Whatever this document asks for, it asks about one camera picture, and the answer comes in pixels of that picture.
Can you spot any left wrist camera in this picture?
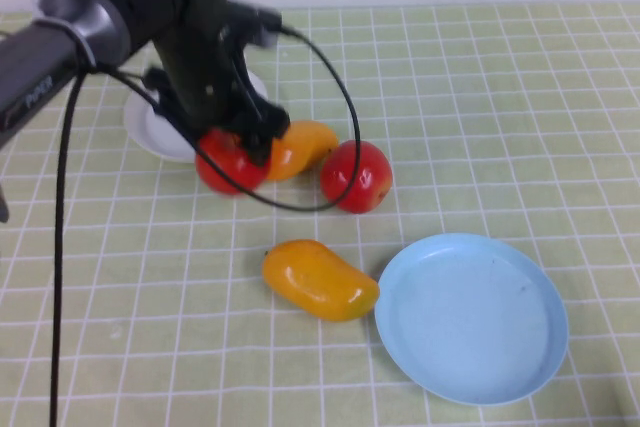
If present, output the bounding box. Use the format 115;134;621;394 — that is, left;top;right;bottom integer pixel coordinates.
224;0;284;48

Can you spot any white round plate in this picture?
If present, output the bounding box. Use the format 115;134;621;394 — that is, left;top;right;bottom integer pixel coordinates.
123;70;269;164

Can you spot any yellow mango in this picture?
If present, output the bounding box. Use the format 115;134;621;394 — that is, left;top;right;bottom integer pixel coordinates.
262;239;381;324

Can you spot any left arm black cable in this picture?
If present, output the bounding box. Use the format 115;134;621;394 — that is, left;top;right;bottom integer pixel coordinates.
47;24;362;427

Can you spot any white zip tie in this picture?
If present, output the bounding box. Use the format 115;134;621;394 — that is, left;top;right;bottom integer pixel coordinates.
24;0;99;71

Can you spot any red apple with dark stem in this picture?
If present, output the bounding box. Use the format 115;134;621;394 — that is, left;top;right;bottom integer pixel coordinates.
194;127;274;197

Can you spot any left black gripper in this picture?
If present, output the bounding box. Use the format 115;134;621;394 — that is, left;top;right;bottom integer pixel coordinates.
143;0;292;168

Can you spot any light blue round plate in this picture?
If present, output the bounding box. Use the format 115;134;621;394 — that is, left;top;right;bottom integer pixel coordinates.
373;232;570;407

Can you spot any green checked tablecloth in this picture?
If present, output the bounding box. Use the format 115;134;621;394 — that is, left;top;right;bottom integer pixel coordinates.
0;2;640;427

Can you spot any orange mango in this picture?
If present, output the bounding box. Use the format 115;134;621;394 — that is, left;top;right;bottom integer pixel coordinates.
262;120;340;182

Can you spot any red apple with yellow blush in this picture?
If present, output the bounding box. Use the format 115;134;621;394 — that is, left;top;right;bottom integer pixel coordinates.
319;139;394;215

